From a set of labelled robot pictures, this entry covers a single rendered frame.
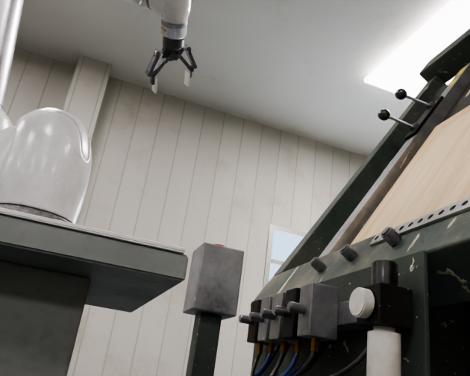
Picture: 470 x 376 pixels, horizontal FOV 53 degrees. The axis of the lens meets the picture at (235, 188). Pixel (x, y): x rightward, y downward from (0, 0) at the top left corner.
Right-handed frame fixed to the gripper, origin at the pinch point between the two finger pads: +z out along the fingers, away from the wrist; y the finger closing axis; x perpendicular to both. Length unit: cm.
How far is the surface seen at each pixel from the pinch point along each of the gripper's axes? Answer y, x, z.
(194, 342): 37, 89, 19
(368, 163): -43, 65, 2
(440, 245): 19, 122, -44
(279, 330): 33, 110, -14
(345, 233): -3, 92, -7
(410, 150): -37, 81, -16
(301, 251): -4, 80, 13
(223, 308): 28, 87, 12
